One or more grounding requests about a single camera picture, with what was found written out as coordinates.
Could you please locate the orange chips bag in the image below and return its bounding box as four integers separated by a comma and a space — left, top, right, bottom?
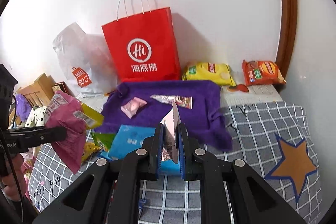
242, 60, 286, 86

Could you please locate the purple towel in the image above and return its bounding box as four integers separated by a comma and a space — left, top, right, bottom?
95, 81, 232, 151

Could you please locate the silver pink snack packet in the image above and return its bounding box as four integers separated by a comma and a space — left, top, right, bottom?
150, 94, 193, 110

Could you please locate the yellow chips bag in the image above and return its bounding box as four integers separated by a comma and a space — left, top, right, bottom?
182, 62, 236, 86

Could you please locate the grey checkered bed sheet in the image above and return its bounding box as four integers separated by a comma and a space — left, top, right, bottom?
28, 101, 322, 223

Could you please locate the small pink candy packet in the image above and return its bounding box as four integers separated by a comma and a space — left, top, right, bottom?
121, 97, 147, 119

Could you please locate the blue tissue pack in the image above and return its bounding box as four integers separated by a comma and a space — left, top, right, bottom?
101, 125, 180, 176

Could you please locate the brown wooden door frame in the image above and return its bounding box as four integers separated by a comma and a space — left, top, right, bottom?
276, 0, 298, 77

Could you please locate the person's left hand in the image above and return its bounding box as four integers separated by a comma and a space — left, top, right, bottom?
1, 154, 27, 202

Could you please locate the brown framed box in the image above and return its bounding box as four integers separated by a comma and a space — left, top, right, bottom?
52, 81, 74, 96

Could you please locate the wooden furniture piece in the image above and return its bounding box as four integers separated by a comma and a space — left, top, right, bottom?
17, 73, 55, 107

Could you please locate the large pink yellow snack bag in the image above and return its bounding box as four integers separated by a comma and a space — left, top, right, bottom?
45, 90, 104, 173

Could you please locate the green snack packet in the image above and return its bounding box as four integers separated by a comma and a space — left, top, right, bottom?
91, 132, 116, 152

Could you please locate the yellow snack packet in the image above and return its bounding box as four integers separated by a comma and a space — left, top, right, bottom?
81, 141, 101, 163

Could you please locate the white Miniso plastic bag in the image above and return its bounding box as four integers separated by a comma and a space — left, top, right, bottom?
52, 22, 118, 97

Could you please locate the red paper shopping bag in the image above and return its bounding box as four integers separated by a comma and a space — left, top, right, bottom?
102, 7, 181, 83

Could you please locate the pink white snack packet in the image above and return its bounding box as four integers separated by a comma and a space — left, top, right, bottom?
161, 102, 181, 164

